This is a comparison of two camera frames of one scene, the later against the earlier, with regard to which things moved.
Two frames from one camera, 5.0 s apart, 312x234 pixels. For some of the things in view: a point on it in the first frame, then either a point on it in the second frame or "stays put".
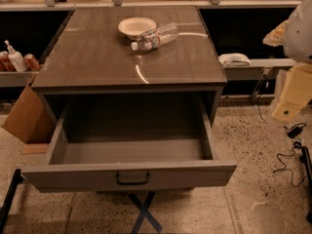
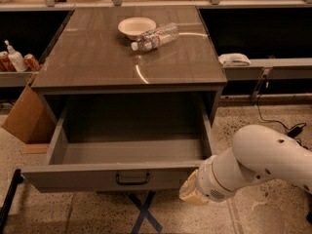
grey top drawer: (131, 145) stays put
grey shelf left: (16, 78) stays put
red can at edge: (6, 64) stays put
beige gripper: (299, 36) to (207, 179)
